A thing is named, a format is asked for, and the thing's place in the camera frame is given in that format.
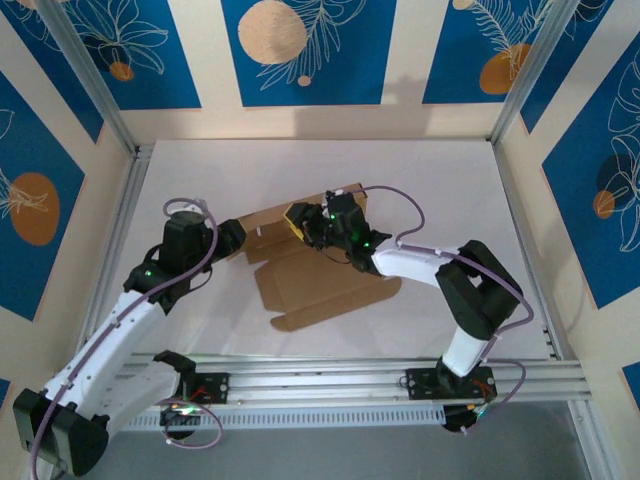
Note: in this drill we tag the brown cardboard box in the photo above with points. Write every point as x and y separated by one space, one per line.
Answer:
310 290

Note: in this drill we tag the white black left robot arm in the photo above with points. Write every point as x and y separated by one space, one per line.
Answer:
115 340

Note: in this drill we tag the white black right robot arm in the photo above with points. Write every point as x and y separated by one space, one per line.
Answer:
410 262

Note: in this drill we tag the black controller board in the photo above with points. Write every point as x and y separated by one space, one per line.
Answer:
177 417
460 417

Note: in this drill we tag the aluminium side rail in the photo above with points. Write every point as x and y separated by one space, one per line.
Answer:
525 210
127 200

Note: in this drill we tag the aluminium front frame rail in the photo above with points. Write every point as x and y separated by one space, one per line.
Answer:
320 375

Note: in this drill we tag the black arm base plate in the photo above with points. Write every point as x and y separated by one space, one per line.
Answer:
425 382
215 387

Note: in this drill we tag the aluminium corner post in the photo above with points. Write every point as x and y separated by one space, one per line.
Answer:
530 70
90 75

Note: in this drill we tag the aluminium lower frame leg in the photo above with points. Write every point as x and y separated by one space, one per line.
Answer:
587 450

